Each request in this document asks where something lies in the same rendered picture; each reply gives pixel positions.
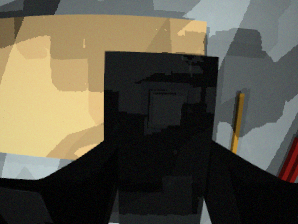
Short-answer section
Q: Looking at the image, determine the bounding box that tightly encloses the tan rectangular floor panel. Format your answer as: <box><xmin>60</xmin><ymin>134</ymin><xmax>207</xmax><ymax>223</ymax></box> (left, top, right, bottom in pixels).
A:
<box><xmin>0</xmin><ymin>14</ymin><xmax>208</xmax><ymax>160</ymax></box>

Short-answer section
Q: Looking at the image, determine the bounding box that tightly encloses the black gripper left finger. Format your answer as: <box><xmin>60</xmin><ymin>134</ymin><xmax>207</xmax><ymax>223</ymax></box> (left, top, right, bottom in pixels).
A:
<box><xmin>0</xmin><ymin>131</ymin><xmax>118</xmax><ymax>224</ymax></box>

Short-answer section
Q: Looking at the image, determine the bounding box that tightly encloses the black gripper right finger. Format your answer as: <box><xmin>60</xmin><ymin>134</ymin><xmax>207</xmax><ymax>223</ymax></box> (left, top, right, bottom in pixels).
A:
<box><xmin>204</xmin><ymin>140</ymin><xmax>298</xmax><ymax>224</ymax></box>

